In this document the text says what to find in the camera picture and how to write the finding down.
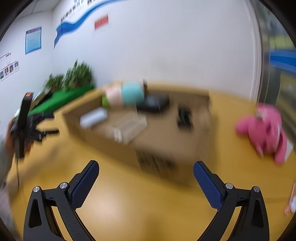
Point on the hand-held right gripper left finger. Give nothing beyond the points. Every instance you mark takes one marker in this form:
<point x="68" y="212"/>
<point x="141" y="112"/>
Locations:
<point x="84" y="184"/>

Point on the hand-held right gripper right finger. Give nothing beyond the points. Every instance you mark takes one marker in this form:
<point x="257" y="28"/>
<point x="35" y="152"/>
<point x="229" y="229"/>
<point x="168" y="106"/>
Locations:
<point x="208" y="185"/>

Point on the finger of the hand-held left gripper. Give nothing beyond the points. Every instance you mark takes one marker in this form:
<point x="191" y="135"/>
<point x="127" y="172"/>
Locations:
<point x="42" y="116"/>
<point x="47" y="133"/>

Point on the light blue case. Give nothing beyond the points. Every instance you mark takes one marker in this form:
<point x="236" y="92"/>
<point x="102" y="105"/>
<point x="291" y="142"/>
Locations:
<point x="93" y="117"/>

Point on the cardboard box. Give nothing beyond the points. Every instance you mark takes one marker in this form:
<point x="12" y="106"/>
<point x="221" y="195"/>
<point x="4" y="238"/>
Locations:
<point x="161" y="139"/>

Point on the green felt table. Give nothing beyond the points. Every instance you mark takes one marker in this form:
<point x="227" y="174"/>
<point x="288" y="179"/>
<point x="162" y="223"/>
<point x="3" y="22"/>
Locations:
<point x="60" y="99"/>

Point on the green potted plant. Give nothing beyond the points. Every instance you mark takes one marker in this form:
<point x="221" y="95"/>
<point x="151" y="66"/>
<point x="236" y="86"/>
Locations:
<point x="54" y="82"/>
<point x="78" y="76"/>

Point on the black sunglasses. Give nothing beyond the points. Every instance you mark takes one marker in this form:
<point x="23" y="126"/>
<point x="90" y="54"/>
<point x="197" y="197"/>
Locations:
<point x="185" y="117"/>

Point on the clear plastic box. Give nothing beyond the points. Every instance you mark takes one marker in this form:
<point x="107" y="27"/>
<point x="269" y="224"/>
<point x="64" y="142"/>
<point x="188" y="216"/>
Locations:
<point x="129" y="127"/>

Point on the orange and white small object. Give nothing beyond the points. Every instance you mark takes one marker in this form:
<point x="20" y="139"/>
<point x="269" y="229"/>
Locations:
<point x="291" y="204"/>

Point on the teal and pink plush toy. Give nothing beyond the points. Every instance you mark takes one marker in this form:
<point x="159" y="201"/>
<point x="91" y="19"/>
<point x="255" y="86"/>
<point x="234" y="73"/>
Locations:
<point x="131" y="93"/>

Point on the black rectangular object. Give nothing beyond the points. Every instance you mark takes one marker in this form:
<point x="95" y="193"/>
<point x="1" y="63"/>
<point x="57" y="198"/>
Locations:
<point x="154" y="102"/>

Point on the glass partition with blue band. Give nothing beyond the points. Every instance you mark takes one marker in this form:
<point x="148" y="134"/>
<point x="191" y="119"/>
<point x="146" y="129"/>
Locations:
<point x="278" y="60"/>

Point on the wall photo board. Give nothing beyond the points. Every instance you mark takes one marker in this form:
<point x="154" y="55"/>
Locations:
<point x="9" y="68"/>

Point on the blue wall poster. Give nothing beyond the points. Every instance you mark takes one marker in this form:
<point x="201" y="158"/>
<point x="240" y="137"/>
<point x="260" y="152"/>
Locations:
<point x="33" y="39"/>

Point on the blue wave wall decal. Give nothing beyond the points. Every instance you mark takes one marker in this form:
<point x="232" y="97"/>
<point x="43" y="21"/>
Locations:
<point x="69" y="24"/>

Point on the red wall sign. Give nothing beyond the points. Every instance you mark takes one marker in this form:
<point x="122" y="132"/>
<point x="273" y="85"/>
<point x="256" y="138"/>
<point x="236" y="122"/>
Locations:
<point x="101" y="22"/>

